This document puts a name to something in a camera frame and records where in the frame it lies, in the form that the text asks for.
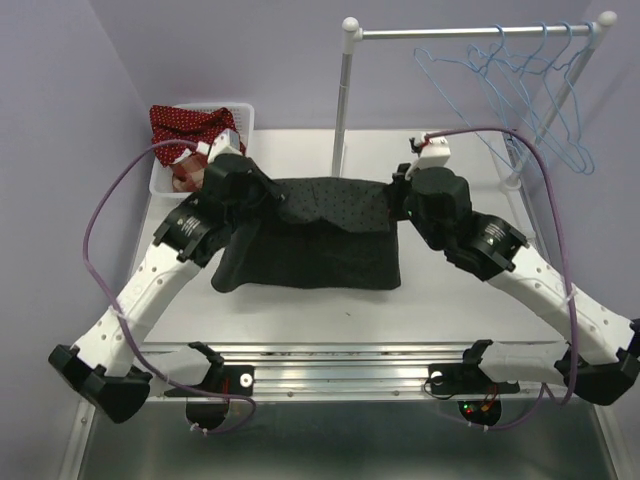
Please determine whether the red dotted cloth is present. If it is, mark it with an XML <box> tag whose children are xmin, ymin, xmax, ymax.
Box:
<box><xmin>149</xmin><ymin>105</ymin><xmax>239</xmax><ymax>167</ymax></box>

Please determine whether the dark dotted skirt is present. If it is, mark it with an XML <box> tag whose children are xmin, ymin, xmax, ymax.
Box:
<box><xmin>211</xmin><ymin>177</ymin><xmax>401</xmax><ymax>293</ymax></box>

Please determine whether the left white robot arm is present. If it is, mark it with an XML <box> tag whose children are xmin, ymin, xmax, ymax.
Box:
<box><xmin>48</xmin><ymin>154</ymin><xmax>278</xmax><ymax>424</ymax></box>

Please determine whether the aluminium mounting rail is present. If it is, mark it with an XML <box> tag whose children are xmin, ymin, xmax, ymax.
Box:
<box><xmin>144</xmin><ymin>341</ymin><xmax>576</xmax><ymax>401</ymax></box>

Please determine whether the blue wire hanger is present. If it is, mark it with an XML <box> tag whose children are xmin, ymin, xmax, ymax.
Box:
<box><xmin>412</xmin><ymin>23</ymin><xmax>521</xmax><ymax>166</ymax></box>
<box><xmin>466</xmin><ymin>22</ymin><xmax>550</xmax><ymax>147</ymax></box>
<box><xmin>539</xmin><ymin>21</ymin><xmax>600</xmax><ymax>176</ymax></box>
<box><xmin>479</xmin><ymin>22</ymin><xmax>600</xmax><ymax>175</ymax></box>

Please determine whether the white perforated plastic basket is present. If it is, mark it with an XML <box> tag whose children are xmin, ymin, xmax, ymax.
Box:
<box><xmin>149</xmin><ymin>102</ymin><xmax>255</xmax><ymax>199</ymax></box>

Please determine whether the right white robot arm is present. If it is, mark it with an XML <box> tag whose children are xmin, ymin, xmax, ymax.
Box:
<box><xmin>389</xmin><ymin>164</ymin><xmax>639</xmax><ymax>406</ymax></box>

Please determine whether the orange plaid cloth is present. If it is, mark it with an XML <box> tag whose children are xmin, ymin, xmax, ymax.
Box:
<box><xmin>170</xmin><ymin>154</ymin><xmax>208</xmax><ymax>193</ymax></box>

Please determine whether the white clothes rack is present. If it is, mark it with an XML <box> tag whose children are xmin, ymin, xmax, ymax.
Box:
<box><xmin>323</xmin><ymin>10</ymin><xmax>618</xmax><ymax>241</ymax></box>

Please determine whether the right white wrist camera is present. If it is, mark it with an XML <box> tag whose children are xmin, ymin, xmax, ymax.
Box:
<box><xmin>406</xmin><ymin>132</ymin><xmax>451</xmax><ymax>179</ymax></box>

